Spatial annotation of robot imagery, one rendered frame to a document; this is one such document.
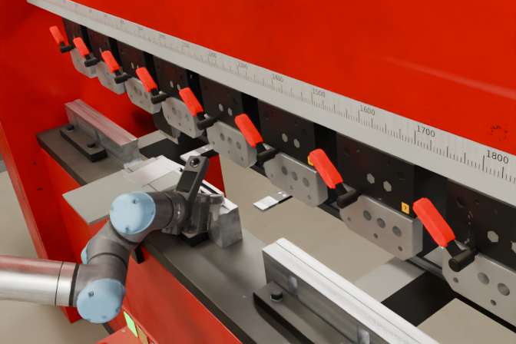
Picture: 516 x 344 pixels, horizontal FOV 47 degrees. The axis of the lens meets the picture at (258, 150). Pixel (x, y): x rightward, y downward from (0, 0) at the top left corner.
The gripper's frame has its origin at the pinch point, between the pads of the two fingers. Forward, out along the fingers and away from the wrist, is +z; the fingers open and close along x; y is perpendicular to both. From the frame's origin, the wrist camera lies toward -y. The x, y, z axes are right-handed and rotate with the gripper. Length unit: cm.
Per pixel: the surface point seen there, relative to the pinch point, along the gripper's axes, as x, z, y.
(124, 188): -26.2, -1.5, 1.2
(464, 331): 49, 117, 49
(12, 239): -183, 113, 49
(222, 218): 1.4, 0.5, 5.1
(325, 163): 39, -40, -11
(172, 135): -15.7, 2.1, -13.3
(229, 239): 1.9, 4.7, 10.4
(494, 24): 62, -60, -27
